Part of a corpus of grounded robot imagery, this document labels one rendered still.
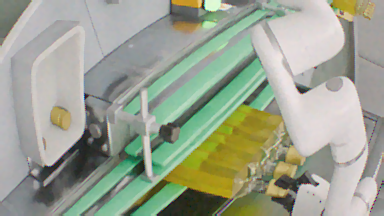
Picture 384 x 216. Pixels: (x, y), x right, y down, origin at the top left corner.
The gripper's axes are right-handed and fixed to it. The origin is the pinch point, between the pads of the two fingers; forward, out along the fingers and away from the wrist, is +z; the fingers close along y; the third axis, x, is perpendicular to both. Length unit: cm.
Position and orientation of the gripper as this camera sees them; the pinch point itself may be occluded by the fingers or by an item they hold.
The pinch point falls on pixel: (283, 190)
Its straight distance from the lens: 122.8
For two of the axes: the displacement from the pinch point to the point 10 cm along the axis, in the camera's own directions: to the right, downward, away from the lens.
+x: -7.0, 3.8, -6.0
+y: -0.1, -8.5, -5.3
